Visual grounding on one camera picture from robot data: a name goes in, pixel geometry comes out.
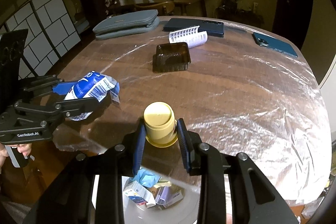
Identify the purple plastic tray far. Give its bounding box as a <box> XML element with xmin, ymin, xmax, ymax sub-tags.
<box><xmin>169</xmin><ymin>26</ymin><xmax>208</xmax><ymax>48</ymax></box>

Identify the white medicine box with barcode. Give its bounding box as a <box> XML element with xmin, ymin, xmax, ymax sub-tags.
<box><xmin>163</xmin><ymin>185</ymin><xmax>185</xmax><ymax>208</ymax></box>

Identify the white blue medicine box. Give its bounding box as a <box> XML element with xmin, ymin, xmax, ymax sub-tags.
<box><xmin>123</xmin><ymin>181</ymin><xmax>156</xmax><ymax>207</ymax></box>

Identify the dark brown plastic tray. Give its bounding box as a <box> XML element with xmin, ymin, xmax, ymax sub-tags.
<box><xmin>153</xmin><ymin>42</ymin><xmax>191</xmax><ymax>73</ymax></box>

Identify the white round trash bin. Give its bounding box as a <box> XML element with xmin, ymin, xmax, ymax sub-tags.
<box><xmin>91</xmin><ymin>165</ymin><xmax>233</xmax><ymax>224</ymax></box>

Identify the yellow plastic cup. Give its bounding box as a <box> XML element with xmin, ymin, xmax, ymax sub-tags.
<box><xmin>143</xmin><ymin>102</ymin><xmax>178</xmax><ymax>148</ymax></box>

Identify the black smartphone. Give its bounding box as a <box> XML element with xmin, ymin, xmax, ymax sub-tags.
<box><xmin>163</xmin><ymin>18</ymin><xmax>224</xmax><ymax>38</ymax></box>

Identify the grey zip pouch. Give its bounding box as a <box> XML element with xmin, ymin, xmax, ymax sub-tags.
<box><xmin>93</xmin><ymin>9</ymin><xmax>160</xmax><ymax>40</ymax></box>

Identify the purple plastic blister tray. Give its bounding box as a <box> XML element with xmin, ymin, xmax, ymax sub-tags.
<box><xmin>155</xmin><ymin>186</ymin><xmax>171</xmax><ymax>205</ymax></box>

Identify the person's left hand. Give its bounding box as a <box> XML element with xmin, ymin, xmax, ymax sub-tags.
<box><xmin>1</xmin><ymin>143</ymin><xmax>32</xmax><ymax>160</ymax></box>

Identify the blue white wrapper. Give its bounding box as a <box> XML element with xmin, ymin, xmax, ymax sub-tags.
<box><xmin>63</xmin><ymin>70</ymin><xmax>121</xmax><ymax>121</ymax></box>

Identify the blue smartphone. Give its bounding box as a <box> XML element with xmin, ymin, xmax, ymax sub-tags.
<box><xmin>252</xmin><ymin>32</ymin><xmax>298</xmax><ymax>58</ymax></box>

